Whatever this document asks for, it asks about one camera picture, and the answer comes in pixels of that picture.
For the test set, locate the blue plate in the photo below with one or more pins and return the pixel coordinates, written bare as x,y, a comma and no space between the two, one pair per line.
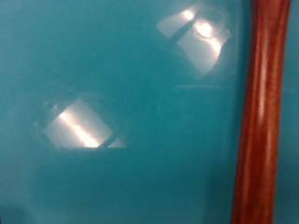
124,174

